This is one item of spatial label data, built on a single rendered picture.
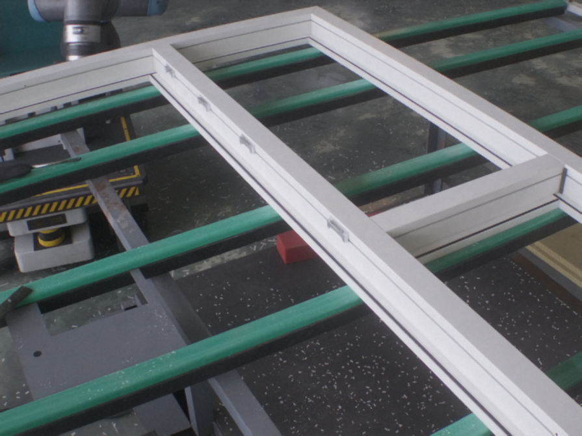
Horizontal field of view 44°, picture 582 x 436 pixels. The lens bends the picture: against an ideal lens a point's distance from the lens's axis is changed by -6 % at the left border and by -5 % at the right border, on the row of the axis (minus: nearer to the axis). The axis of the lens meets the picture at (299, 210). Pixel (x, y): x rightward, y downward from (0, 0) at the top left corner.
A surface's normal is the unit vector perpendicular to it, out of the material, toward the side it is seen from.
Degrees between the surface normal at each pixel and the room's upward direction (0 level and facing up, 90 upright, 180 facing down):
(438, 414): 0
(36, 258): 90
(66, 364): 0
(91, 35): 75
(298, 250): 90
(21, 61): 0
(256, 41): 90
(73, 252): 90
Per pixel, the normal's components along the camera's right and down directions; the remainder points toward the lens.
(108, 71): 0.50, 0.48
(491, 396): -0.87, 0.29
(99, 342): -0.01, -0.83
